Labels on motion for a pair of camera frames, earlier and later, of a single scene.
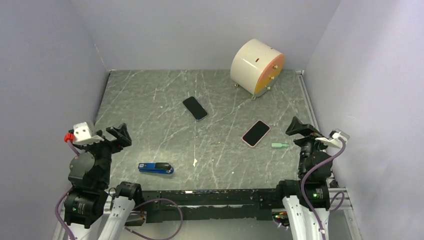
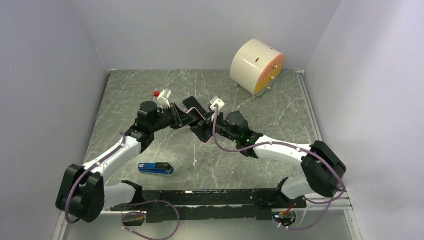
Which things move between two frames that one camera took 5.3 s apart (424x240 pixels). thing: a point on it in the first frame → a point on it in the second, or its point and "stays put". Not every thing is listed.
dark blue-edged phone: x=195 y=108 stays put
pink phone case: x=256 y=133 → x=194 y=111
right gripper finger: x=309 y=127 → x=201 y=116
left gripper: x=121 y=133 → x=179 y=118
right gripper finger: x=296 y=127 → x=204 y=131
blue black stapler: x=161 y=167 stays put
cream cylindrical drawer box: x=256 y=67 stays put
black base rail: x=211 y=205 stays put
